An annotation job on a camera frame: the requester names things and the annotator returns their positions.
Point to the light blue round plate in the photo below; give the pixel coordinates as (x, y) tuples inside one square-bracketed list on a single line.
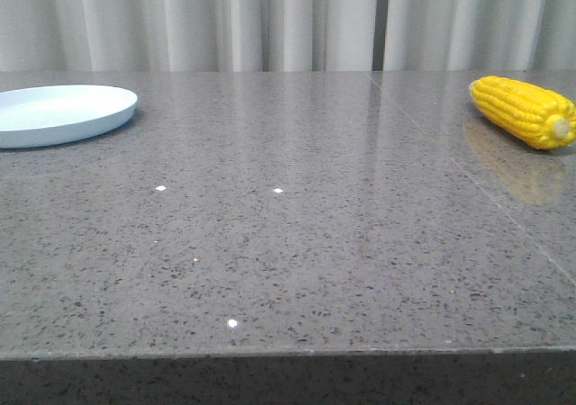
[(57, 114)]

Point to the yellow corn cob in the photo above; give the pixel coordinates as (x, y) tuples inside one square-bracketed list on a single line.
[(542, 118)]

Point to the white pleated curtain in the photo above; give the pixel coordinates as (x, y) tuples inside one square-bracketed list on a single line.
[(286, 35)]

